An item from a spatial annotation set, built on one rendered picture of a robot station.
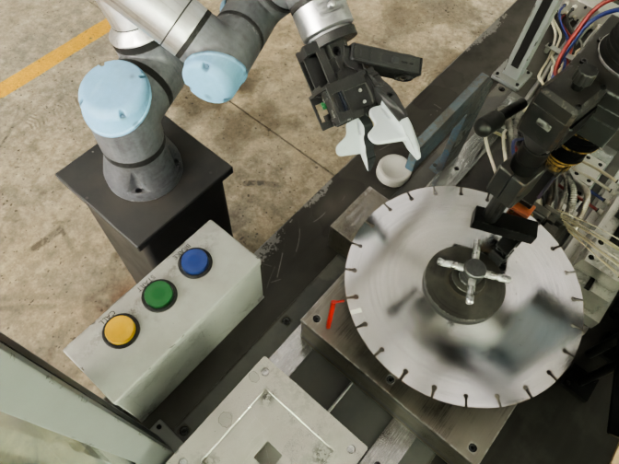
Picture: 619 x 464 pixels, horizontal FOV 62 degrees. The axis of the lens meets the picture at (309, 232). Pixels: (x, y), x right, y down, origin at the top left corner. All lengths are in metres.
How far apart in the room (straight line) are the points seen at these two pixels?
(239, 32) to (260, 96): 1.49
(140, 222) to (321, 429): 0.53
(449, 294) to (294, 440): 0.28
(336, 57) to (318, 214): 0.36
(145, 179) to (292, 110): 1.25
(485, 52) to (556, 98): 0.84
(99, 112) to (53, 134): 1.37
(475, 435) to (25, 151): 1.90
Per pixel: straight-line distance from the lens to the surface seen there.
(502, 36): 1.44
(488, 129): 0.54
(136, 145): 0.94
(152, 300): 0.77
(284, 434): 0.71
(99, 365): 0.77
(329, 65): 0.72
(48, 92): 2.43
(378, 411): 0.87
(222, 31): 0.72
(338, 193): 1.03
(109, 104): 0.90
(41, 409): 0.45
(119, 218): 1.04
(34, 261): 1.97
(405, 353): 0.69
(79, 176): 1.12
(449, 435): 0.79
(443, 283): 0.73
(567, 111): 0.54
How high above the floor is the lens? 1.60
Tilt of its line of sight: 61 degrees down
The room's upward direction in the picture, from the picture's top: 5 degrees clockwise
